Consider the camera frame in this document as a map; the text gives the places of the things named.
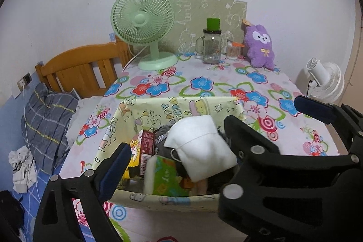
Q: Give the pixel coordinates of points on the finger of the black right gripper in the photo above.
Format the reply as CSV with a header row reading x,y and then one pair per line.
x,y
346,121

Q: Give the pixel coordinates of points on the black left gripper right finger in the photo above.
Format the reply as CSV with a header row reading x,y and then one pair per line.
x,y
276,197

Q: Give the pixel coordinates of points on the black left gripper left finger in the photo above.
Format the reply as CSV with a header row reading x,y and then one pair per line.
x,y
56,219

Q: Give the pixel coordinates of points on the white face mask pack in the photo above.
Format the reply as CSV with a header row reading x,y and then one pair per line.
x,y
200,148

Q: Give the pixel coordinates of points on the yellow cartoon storage box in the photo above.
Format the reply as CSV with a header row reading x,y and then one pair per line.
x,y
132,116

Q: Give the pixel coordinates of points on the white standing fan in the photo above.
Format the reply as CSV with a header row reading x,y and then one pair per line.
x,y
326,81

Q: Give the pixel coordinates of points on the crumpled white cloth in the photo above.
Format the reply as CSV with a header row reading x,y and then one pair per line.
x,y
23,169

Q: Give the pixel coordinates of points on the floral tablecloth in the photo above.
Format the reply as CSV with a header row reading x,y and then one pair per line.
x,y
267,97

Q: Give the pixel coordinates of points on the grey plaid pillow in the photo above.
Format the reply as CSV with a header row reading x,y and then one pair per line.
x,y
44,125

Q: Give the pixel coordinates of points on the purple plush bunny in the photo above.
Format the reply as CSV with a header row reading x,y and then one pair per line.
x,y
259,45

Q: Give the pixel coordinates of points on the dark grey knit glove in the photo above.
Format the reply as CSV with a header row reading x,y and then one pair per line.
x,y
160,138

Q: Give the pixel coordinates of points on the cotton swab container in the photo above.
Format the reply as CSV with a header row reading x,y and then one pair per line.
x,y
233,49

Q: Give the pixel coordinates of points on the wooden bed headboard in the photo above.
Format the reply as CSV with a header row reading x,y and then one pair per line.
x,y
87,69

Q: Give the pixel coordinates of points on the glass mason jar mug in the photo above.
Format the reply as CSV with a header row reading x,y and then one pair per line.
x,y
208,47

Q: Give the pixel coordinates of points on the green desk fan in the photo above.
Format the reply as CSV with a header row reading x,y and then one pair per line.
x,y
145,23

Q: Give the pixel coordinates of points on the wall power socket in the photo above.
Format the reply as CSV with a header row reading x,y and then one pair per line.
x,y
24,81

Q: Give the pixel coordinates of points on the beige cartoon wall board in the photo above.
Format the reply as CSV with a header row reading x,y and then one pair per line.
x,y
191,19

